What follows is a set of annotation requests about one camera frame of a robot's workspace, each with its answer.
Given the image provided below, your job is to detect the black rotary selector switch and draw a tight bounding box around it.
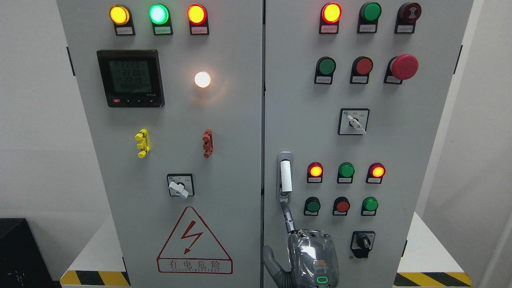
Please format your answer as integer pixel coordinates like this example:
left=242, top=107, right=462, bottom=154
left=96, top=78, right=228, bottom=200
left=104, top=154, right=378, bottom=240
left=350, top=231, right=376, bottom=259

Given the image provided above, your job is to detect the black box bottom left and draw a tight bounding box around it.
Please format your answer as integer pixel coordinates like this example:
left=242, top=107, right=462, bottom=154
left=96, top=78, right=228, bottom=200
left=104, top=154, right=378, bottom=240
left=0, top=218, right=54, bottom=288

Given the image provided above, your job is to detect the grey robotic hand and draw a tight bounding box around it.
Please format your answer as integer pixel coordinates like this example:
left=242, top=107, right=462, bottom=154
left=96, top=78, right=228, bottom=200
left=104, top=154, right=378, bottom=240
left=262, top=202, right=340, bottom=288

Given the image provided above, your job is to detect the green push button lower left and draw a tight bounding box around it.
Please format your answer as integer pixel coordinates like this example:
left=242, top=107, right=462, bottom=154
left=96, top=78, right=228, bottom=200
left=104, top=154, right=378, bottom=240
left=303, top=196, right=321, bottom=216

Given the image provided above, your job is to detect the orange-red indicator light left door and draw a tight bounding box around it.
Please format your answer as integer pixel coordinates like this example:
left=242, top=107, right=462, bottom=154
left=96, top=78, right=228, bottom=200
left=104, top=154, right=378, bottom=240
left=187, top=4, right=210, bottom=35

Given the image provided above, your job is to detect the silver door handle lock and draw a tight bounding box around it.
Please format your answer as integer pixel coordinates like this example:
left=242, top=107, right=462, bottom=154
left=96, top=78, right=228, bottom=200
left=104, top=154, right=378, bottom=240
left=276, top=151, right=293, bottom=204

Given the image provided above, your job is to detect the green indicator top right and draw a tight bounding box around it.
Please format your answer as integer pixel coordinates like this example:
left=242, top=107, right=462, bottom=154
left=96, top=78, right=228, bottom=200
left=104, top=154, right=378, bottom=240
left=357, top=2, right=382, bottom=34

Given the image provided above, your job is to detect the green lit indicator light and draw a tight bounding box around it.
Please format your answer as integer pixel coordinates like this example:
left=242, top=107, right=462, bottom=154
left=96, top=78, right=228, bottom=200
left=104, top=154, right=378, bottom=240
left=148, top=4, right=173, bottom=35

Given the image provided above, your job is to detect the red lit indicator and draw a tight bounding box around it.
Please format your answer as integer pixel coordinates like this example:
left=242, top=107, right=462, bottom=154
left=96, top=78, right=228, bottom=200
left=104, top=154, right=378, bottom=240
left=319, top=2, right=342, bottom=34
left=366, top=162, right=386, bottom=184
left=307, top=162, right=323, bottom=183

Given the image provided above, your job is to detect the red lit indicator lower left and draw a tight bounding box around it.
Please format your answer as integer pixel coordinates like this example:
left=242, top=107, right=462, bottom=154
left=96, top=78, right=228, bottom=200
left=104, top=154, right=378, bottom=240
left=307, top=162, right=323, bottom=183

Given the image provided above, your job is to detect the black digital power meter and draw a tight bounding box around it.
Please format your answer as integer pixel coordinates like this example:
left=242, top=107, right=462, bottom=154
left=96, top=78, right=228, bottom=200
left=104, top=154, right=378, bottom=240
left=96, top=50, right=165, bottom=108

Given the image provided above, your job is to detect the yellow plastic clip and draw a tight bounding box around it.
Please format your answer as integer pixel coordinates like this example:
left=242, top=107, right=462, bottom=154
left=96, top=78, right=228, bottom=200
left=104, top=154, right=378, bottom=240
left=135, top=129, right=150, bottom=158

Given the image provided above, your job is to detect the white selector switch left door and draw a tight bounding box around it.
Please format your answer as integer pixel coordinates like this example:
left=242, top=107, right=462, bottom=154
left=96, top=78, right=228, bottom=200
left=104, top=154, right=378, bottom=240
left=167, top=173, right=194, bottom=199

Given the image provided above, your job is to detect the grey right cabinet door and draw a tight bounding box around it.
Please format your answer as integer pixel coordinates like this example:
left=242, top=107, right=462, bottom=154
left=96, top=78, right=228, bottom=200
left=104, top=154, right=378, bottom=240
left=264, top=0, right=474, bottom=288

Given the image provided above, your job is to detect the grey left cabinet door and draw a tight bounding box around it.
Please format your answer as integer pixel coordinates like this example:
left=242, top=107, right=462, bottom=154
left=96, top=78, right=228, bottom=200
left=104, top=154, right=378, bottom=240
left=57, top=0, right=264, bottom=288

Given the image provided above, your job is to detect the grey cabinet door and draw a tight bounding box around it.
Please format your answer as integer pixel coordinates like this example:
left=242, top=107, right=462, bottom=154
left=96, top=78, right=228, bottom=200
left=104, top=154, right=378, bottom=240
left=264, top=0, right=474, bottom=288
left=57, top=0, right=264, bottom=288

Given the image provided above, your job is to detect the red push button upper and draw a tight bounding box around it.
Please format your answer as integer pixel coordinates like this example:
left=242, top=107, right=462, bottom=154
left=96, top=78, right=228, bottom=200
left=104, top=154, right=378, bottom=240
left=350, top=56, right=374, bottom=84

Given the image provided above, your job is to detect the red lit indicator top right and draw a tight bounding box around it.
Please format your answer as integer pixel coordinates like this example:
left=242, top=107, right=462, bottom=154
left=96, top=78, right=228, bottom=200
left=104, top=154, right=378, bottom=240
left=319, top=2, right=342, bottom=34

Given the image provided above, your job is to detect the dark red buzzer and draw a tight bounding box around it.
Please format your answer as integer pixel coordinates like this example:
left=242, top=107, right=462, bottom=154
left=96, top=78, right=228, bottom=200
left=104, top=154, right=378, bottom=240
left=394, top=2, right=421, bottom=34

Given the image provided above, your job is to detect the white platform with hazard stripes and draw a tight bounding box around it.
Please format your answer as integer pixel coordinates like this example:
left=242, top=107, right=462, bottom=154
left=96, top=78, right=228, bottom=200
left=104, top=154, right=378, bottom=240
left=56, top=214, right=472, bottom=288

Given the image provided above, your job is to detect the green push button lower right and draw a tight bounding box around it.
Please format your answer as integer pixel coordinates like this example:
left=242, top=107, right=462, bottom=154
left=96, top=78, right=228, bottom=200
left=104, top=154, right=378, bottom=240
left=360, top=197, right=379, bottom=216

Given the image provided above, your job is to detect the green push button upper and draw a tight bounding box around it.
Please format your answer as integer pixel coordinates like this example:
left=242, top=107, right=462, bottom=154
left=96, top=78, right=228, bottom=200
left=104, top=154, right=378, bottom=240
left=314, top=56, right=336, bottom=84

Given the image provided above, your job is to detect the white selector switch upper right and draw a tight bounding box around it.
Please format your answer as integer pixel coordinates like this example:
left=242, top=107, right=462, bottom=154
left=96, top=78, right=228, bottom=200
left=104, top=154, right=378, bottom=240
left=338, top=108, right=370, bottom=135

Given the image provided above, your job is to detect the red electric hazard warning sticker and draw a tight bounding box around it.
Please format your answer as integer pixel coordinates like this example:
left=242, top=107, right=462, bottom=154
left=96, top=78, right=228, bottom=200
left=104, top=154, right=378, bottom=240
left=157, top=206, right=233, bottom=274

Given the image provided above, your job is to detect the green push button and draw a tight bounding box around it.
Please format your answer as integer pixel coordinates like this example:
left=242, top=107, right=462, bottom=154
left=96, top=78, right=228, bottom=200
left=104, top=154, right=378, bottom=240
left=314, top=56, right=336, bottom=84
left=360, top=197, right=379, bottom=216
left=303, top=196, right=321, bottom=216

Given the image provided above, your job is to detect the yellow indicator light top left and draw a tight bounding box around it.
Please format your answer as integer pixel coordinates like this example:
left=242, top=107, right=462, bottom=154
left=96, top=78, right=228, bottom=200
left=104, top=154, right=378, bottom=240
left=109, top=5, right=135, bottom=35

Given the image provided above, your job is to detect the red push button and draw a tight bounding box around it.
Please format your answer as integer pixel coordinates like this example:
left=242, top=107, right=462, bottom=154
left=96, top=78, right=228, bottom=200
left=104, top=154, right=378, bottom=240
left=332, top=196, right=350, bottom=216
left=350, top=56, right=374, bottom=84

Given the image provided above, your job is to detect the red lit indicator lower right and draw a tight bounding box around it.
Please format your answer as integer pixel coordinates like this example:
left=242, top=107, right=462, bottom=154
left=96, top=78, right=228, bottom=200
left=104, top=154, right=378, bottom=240
left=366, top=162, right=386, bottom=184

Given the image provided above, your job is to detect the white glowing indicator light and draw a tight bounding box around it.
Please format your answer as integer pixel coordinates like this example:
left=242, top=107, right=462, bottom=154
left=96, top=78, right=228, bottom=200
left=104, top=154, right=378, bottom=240
left=194, top=71, right=212, bottom=89

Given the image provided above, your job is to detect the red emergency stop mushroom button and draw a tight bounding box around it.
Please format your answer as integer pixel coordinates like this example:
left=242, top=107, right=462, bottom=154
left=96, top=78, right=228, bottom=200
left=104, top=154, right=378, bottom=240
left=384, top=54, right=419, bottom=84

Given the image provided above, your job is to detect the green indicator lower middle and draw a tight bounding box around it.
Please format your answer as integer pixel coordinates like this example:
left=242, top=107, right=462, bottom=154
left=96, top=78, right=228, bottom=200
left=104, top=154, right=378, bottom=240
left=337, top=162, right=355, bottom=184

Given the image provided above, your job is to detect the red push button lower middle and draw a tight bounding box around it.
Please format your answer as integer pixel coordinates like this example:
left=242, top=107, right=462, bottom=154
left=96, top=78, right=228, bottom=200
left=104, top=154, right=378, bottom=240
left=332, top=196, right=350, bottom=216

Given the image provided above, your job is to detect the red-brown plastic clip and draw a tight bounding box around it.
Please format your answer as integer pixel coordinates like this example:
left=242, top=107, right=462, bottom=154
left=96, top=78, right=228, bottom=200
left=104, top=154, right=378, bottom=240
left=202, top=129, right=214, bottom=158

